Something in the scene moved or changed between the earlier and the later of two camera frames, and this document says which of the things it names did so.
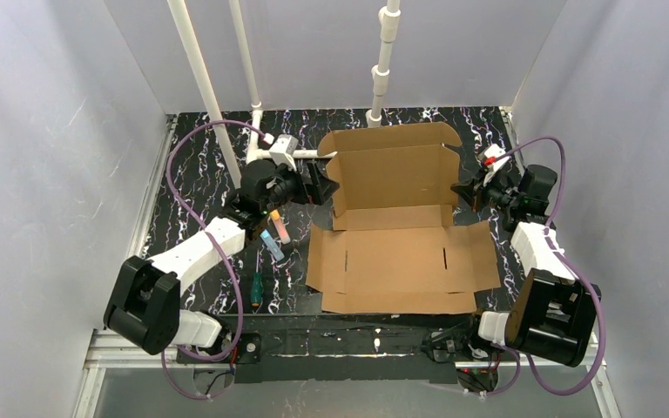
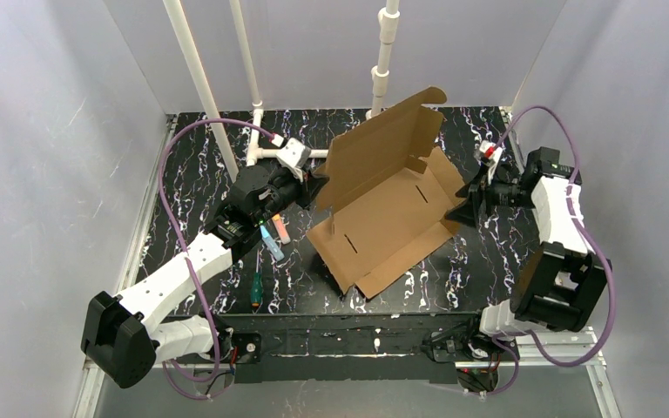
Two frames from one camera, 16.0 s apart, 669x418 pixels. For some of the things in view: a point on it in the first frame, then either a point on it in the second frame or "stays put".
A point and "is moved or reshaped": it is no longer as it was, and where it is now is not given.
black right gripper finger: x=467 y=190 → x=469 y=212
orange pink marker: x=280 y=228 stays put
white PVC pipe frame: x=212 y=104 stays put
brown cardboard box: x=394 y=247 is moved or reshaped
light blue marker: x=273 y=246 stays put
